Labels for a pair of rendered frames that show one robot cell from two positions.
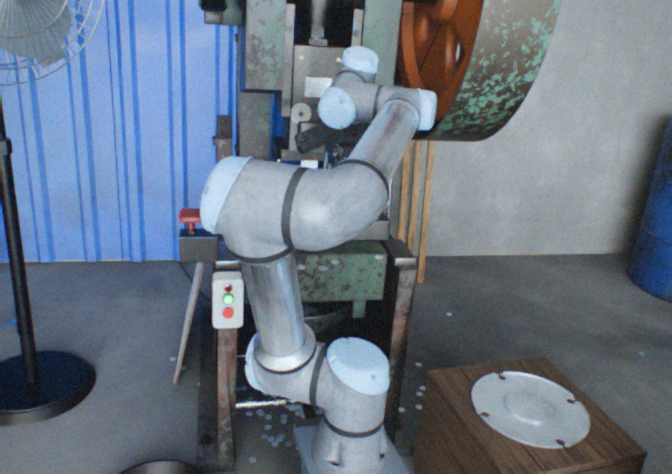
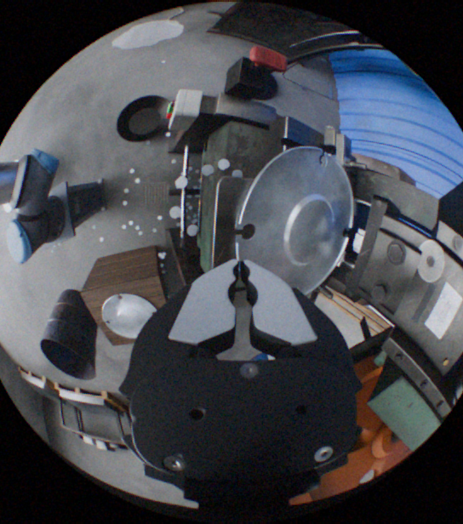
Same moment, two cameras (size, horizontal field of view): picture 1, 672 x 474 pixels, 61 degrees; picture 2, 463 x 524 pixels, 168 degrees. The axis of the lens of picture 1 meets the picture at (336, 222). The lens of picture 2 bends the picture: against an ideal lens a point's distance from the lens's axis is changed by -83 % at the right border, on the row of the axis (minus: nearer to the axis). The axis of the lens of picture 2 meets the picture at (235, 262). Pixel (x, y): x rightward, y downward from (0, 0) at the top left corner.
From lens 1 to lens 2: 1.32 m
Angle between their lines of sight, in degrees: 42
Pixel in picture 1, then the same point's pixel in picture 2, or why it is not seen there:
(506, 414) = (122, 307)
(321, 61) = (460, 335)
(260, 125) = (410, 207)
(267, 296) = not seen: outside the picture
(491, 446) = (97, 293)
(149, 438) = not seen: hidden behind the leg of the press
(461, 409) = (122, 286)
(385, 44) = (404, 425)
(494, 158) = not seen: hidden behind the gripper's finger
